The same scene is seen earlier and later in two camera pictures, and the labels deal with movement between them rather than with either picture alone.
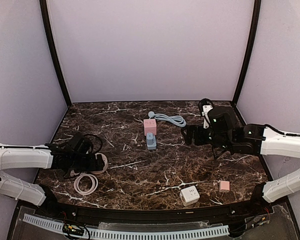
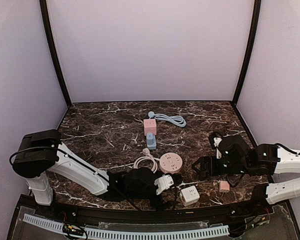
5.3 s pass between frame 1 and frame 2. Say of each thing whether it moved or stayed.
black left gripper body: moved
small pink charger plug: stayed
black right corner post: stayed
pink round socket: moved
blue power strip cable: stayed
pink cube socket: stayed
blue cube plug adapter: stayed
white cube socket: stayed
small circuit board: stayed
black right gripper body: moved
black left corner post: stayed
